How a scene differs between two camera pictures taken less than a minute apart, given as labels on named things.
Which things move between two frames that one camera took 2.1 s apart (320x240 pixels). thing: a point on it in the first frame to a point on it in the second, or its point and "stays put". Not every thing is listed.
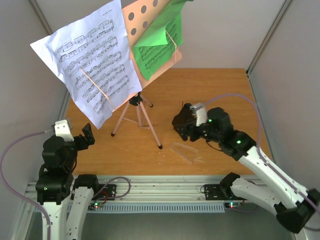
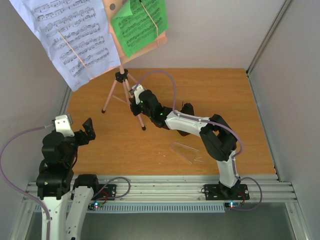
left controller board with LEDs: x=95 y=206 stays put
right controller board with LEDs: x=232 y=205 stays put
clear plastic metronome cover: x=188 y=152 stays put
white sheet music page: x=92 y=55 to x=76 y=33
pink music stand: x=173 y=53 to x=118 y=91
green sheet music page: x=155 y=50 to x=141 y=22
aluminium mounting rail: x=162 y=188 stays put
